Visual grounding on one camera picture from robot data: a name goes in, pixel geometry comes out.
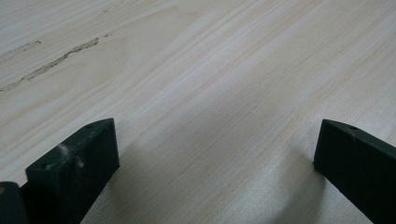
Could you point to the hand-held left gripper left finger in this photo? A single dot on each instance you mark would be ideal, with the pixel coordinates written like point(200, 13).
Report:
point(71, 174)

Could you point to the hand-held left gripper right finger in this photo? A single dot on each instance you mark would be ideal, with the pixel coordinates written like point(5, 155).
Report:
point(358, 165)

